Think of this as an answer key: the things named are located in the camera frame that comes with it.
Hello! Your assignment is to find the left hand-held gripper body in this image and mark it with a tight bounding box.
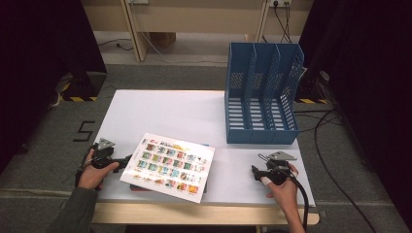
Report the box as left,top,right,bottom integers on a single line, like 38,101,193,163
90,137,122,171

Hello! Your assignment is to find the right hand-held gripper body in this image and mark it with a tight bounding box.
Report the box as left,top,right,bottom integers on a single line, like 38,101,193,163
257,150,297,186

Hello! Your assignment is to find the blue file rack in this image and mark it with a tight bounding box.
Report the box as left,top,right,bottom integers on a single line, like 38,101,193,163
223,42,305,146

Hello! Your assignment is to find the white picture book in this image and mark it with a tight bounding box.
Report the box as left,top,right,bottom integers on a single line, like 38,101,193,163
119,132,216,205

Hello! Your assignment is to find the person's right hand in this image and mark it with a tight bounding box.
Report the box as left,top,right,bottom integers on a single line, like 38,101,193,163
260,162,299,212

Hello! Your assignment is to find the person's left hand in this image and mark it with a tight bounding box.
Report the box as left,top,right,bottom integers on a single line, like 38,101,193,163
77,149,120,191

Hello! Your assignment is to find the black curtain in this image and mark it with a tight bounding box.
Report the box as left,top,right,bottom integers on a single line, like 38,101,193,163
0,0,109,174
297,0,412,224

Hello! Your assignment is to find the cardboard box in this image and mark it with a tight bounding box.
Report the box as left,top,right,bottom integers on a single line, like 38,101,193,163
149,31,178,49

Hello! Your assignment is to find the thin gripper cable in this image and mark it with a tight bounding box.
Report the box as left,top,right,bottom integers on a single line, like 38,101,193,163
76,147,97,183

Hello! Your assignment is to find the thick black gripper cable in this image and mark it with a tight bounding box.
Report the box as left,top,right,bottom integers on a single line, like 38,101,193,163
281,169,310,233

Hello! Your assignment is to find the pale cable bundle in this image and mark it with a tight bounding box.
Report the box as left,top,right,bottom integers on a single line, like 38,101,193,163
48,72,74,110

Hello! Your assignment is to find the black cable with plug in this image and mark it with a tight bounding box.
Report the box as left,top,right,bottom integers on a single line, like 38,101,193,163
97,38,134,51

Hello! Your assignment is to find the black power cable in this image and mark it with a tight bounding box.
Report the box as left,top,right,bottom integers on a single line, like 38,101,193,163
273,3,292,44
280,3,292,44

